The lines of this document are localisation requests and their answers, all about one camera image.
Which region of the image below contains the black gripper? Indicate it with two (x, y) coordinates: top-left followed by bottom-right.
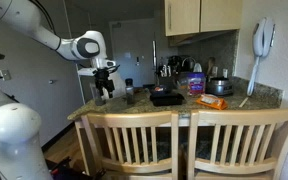
(94, 68), (116, 101)

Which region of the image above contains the clear glass cup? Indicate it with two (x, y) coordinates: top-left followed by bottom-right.
(89, 82), (107, 107)

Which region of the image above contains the light wooden chair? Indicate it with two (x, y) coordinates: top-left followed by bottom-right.
(187, 107), (288, 180)
(80, 110), (180, 180)

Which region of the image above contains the black plastic tray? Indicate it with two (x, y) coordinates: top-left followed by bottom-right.
(149, 92), (186, 108)

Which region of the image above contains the chrome vertical pole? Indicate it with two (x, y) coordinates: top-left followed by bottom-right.
(152, 39), (158, 85)

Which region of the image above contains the knife block with knives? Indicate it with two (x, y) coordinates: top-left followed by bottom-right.
(157, 64), (177, 90)

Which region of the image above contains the black coffee maker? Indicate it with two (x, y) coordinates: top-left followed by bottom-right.
(167, 54), (186, 73)

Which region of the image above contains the black red floor clutter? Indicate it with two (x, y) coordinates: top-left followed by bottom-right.
(45, 156), (106, 180)

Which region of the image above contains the orange snack packet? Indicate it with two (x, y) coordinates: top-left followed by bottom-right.
(195, 93), (229, 111)

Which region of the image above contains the wooden kitchen utensil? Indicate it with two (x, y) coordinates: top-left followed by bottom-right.
(206, 56), (217, 82)

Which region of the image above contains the beige cabinet door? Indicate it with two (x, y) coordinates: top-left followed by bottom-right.
(199, 0), (244, 34)
(164, 0), (202, 37)

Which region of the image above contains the silver cooking pot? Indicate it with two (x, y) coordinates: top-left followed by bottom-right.
(206, 77), (235, 98)

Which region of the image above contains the wooden stick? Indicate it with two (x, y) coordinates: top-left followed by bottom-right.
(238, 96), (250, 108)

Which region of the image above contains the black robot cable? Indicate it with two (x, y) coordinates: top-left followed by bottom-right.
(28, 0), (57, 35)

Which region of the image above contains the white phone cord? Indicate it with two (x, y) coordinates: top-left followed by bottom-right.
(246, 55), (262, 98)

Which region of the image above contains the white wall phone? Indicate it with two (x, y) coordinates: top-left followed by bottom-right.
(252, 17), (277, 59)

